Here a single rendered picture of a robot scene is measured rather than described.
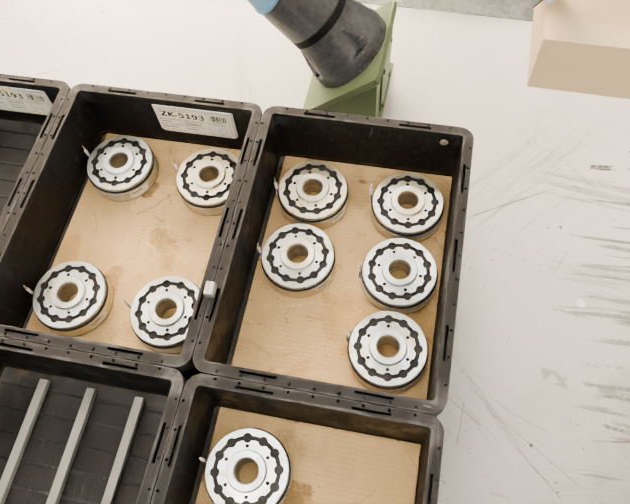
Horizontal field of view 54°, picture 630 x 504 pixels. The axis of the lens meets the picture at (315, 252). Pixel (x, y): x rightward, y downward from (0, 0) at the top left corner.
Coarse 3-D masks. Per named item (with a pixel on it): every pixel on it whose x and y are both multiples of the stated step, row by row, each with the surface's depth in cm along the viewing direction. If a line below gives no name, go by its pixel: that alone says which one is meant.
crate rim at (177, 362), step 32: (128, 96) 92; (160, 96) 92; (192, 96) 91; (256, 128) 88; (32, 192) 85; (224, 224) 83; (0, 256) 81; (192, 320) 75; (96, 352) 74; (128, 352) 76; (192, 352) 74
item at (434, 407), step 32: (384, 128) 87; (416, 128) 86; (448, 128) 86; (256, 160) 87; (224, 256) 79; (224, 288) 77; (448, 288) 75; (448, 320) 74; (448, 352) 72; (288, 384) 71; (320, 384) 71; (448, 384) 70
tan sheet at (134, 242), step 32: (160, 160) 99; (96, 192) 97; (160, 192) 96; (96, 224) 94; (128, 224) 94; (160, 224) 93; (192, 224) 93; (64, 256) 92; (96, 256) 92; (128, 256) 91; (160, 256) 91; (192, 256) 91; (128, 288) 89; (32, 320) 88; (128, 320) 87
